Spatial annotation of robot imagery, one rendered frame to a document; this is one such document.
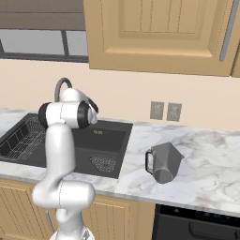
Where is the dark grey sink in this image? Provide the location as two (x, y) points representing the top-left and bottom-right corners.
(0, 112), (134, 180)

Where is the grey jug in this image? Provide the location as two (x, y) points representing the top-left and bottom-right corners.
(144, 142), (186, 185)

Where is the grey curved sink faucet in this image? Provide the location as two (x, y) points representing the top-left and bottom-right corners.
(53, 77), (73, 103)

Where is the tan base cupboard door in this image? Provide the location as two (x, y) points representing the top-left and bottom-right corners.
(0, 177), (53, 240)
(82, 194), (157, 240)

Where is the black dishwasher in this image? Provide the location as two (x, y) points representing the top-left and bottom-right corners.
(151, 203), (240, 240)

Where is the grey wall socket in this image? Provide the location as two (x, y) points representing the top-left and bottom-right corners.
(166, 102), (183, 123)
(149, 100), (165, 121)

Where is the wire sink rack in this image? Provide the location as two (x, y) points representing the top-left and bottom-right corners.
(0, 117), (49, 161)

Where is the tan wall cupboard door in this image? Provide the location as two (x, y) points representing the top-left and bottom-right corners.
(82, 0), (240, 78)

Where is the window with dark frame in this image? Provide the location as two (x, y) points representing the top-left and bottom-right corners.
(0, 0), (89, 64)

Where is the grey base cupboard handle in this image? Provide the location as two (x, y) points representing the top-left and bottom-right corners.
(45, 209), (55, 234)

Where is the grey cupboard door handle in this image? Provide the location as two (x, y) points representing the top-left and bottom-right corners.
(218, 0), (240, 63)

